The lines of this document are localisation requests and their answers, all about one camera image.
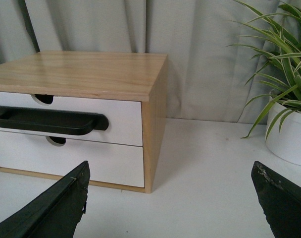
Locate spider plant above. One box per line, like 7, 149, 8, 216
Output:
238, 1, 301, 138

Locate white drawer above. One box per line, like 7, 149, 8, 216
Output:
0, 92, 143, 146
0, 131, 144, 187

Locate grey curtain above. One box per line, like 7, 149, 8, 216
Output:
0, 0, 280, 123

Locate white plant pot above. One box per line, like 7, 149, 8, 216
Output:
265, 102, 301, 166

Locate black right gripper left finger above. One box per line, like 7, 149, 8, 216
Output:
0, 161, 90, 238

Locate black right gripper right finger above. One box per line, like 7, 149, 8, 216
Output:
251, 161, 301, 238

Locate black drawer handle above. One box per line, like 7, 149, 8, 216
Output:
0, 106, 109, 135

